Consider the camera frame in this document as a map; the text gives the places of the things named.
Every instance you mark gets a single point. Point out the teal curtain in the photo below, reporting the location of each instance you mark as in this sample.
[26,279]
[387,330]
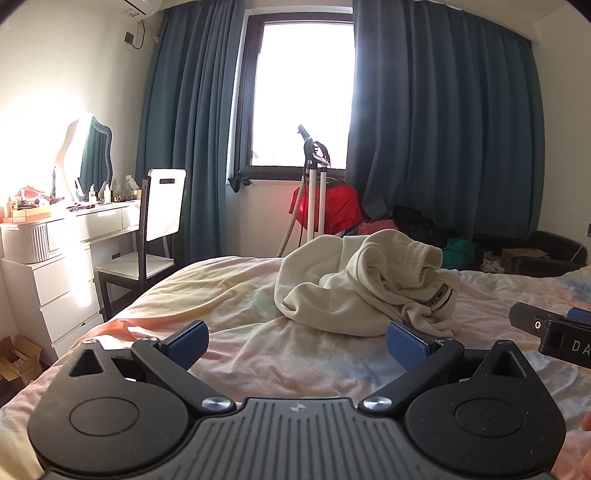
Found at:
[438,115]
[194,138]

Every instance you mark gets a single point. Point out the wavy framed mirror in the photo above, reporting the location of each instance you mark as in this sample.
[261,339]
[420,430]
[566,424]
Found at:
[94,157]

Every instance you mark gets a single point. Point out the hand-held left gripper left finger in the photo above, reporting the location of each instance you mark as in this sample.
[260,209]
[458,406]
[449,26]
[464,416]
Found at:
[187,344]

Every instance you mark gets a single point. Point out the row of cosmetic bottles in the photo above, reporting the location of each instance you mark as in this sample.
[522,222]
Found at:
[108,191]

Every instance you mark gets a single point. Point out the cardboard boxes on floor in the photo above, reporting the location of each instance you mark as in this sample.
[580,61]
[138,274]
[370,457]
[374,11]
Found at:
[18,362]

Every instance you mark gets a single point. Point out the green clothing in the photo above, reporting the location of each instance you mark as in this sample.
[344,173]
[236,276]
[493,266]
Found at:
[459,251]

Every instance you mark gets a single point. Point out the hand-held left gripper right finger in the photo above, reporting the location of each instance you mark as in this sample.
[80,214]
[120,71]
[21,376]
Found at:
[408,346]

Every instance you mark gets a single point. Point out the garment steamer stand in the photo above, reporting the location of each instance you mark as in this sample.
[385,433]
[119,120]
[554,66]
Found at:
[316,198]

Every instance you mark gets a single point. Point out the white dresser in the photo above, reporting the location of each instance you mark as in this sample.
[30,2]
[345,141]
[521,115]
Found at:
[55,281]

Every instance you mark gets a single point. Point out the black clothing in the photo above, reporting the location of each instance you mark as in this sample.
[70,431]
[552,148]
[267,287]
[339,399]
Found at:
[418,224]

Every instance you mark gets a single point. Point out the dark framed window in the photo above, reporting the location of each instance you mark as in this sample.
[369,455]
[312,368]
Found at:
[300,92]

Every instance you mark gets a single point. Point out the red bag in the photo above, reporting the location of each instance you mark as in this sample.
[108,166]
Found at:
[341,207]

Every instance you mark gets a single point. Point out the white backed dark chair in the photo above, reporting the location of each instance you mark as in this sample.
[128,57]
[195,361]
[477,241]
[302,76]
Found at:
[164,203]

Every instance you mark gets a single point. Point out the person's bare leg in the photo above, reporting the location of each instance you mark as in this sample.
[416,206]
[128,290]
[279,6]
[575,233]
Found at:
[582,461]

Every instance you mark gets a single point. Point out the small cardboard box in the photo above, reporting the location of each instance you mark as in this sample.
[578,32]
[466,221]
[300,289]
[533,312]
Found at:
[521,257]

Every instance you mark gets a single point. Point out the white air conditioner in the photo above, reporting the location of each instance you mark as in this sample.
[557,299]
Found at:
[138,7]

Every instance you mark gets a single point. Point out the white ribbed container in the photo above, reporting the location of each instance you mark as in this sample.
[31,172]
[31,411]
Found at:
[25,242]

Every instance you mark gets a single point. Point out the cream sweatshirt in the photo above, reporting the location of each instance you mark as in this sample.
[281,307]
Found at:
[332,281]

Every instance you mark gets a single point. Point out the black sofa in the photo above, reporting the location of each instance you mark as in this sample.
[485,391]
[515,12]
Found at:
[549,251]

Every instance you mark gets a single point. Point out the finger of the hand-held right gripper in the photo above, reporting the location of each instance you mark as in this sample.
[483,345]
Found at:
[526,316]
[581,315]

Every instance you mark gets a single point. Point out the wall power outlet with plug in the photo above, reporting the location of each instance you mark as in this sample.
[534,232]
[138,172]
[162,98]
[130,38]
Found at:
[131,38]

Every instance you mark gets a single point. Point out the pile of red trinkets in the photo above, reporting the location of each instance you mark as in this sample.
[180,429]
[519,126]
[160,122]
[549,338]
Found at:
[32,198]

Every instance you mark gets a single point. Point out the pastel bed cover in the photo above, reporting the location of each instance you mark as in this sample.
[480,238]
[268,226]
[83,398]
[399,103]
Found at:
[231,300]

